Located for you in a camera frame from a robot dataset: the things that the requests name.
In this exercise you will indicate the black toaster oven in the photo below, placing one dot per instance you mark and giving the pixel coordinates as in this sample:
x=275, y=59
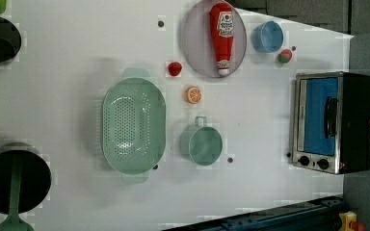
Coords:
x=331, y=122

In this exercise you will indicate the orange slice toy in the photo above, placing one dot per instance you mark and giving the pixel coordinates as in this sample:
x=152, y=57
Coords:
x=192, y=95

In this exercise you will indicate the small red strawberry toy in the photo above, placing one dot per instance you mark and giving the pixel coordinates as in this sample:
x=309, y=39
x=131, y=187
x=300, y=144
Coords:
x=174, y=68

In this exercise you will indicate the green oval colander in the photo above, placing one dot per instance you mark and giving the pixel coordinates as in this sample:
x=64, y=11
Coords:
x=133, y=126

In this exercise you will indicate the grey round plate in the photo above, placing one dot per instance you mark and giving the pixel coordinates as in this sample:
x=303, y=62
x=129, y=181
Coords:
x=198, y=46

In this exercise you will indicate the red ketchup bottle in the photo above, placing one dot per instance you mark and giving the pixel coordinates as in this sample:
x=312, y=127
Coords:
x=222, y=35

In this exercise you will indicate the blue bowl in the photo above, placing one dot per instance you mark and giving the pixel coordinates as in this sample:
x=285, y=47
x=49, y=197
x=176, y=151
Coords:
x=267, y=37

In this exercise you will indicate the large red strawberry toy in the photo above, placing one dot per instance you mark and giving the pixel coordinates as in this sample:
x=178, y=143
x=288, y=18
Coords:
x=285, y=56

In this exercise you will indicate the green spatula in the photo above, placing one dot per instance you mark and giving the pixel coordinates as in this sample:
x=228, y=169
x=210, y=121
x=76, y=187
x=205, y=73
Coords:
x=13, y=222

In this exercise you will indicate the green cup with handle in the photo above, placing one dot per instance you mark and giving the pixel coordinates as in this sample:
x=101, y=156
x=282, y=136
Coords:
x=200, y=143

